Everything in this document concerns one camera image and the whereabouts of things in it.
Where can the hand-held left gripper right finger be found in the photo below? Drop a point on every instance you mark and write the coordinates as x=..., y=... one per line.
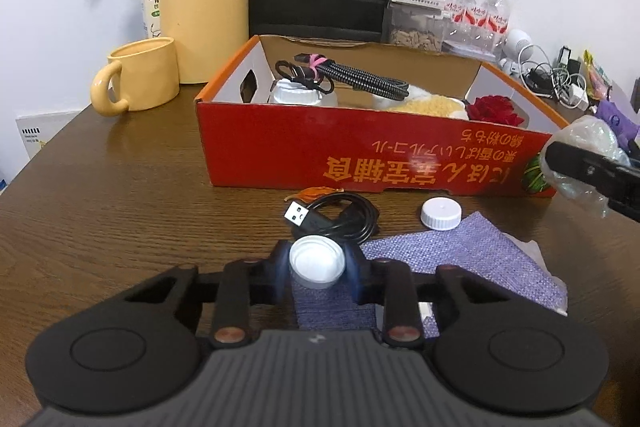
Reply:
x=356, y=274

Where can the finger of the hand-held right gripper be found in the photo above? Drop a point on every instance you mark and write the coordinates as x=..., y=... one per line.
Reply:
x=590, y=169

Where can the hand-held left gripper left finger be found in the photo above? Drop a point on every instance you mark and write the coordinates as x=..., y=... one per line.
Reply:
x=281, y=272

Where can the clear plastic bag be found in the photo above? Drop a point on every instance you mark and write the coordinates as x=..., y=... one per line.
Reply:
x=585, y=134

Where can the smooth white cap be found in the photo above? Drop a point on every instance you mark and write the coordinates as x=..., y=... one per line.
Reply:
x=316, y=262

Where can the purple woven cloth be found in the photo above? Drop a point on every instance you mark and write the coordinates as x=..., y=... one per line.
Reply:
x=450, y=257

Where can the red rose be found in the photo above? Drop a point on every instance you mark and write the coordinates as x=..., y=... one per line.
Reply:
x=492, y=109

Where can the orange cardboard box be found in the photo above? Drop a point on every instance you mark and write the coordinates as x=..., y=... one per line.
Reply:
x=300, y=147

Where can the white and yellow plush toy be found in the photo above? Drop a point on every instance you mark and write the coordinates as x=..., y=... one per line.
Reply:
x=435, y=104

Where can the white capped bottle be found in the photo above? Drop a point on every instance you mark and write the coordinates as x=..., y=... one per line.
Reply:
x=295, y=96

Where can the purple pouch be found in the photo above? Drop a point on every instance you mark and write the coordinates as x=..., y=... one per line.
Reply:
x=620, y=122

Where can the white charger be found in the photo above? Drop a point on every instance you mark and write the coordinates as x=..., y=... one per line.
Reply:
x=580, y=97

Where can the orange wrapper scrap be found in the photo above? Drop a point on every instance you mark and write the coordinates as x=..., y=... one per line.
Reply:
x=312, y=193

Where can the yellow green packet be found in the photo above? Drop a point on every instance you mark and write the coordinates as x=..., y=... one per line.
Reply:
x=597, y=74

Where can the white tissue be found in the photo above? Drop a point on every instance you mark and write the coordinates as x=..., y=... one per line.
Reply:
x=542, y=262

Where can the white ribbed bottle cap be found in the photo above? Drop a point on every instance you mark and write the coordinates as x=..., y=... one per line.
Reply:
x=441, y=212

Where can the black power adapter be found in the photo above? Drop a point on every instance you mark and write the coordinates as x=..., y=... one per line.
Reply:
x=539, y=77

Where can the small black device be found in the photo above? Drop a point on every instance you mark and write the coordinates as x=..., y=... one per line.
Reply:
x=566, y=57

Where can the white floral tin box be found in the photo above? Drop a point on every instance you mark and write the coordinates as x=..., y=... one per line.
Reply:
x=470, y=50

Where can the clear water bottle red label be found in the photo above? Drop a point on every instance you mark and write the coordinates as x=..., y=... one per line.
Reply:
x=474, y=9
x=496, y=17
x=451, y=2

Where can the clear snack container white lid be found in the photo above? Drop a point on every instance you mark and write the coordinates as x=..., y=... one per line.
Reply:
x=415, y=37

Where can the yellow mug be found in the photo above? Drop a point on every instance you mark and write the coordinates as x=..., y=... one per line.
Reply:
x=145, y=77

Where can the white flat box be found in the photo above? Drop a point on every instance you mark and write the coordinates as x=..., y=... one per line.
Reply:
x=35, y=132

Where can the white round camera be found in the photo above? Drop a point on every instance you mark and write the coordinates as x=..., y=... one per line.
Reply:
x=517, y=42

